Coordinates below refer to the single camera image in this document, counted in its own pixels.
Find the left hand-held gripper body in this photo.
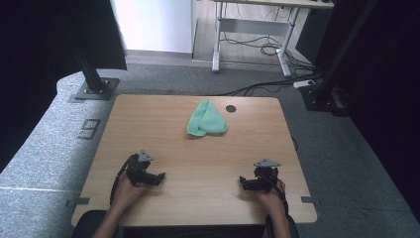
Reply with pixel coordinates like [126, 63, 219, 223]
[126, 149, 155, 186]

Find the black chair armrest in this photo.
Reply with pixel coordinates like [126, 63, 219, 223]
[286, 214, 300, 238]
[71, 209, 109, 238]

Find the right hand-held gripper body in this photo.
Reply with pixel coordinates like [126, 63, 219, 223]
[253, 158, 281, 193]

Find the black floor cable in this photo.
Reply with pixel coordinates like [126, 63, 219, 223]
[216, 73, 324, 97]

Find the black box under desk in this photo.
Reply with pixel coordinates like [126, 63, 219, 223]
[295, 7, 329, 64]

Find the white power strip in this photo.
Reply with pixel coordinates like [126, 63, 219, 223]
[292, 79, 316, 89]

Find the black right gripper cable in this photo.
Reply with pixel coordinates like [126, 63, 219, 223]
[258, 170, 291, 238]

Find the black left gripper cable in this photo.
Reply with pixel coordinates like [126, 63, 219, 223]
[109, 153, 137, 206]

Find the white metal desk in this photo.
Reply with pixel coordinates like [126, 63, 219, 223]
[211, 0, 335, 78]

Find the person's left hand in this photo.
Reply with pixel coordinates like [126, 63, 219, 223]
[113, 172, 151, 213]

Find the coiled black cable bundle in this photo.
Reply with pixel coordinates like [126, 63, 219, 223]
[220, 31, 315, 68]

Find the black metal stand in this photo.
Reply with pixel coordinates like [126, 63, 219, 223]
[299, 0, 379, 117]
[70, 39, 121, 101]

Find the grey tape strip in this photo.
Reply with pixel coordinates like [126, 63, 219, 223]
[64, 196, 91, 209]

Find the green cloth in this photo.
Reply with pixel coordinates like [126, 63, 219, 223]
[185, 99, 230, 138]

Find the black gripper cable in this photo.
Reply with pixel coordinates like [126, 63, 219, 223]
[258, 170, 291, 238]
[109, 153, 137, 206]

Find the person's right hand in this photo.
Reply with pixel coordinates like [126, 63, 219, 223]
[256, 179, 287, 216]

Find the black curtain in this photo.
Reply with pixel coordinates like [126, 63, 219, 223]
[0, 0, 128, 174]
[313, 0, 420, 223]

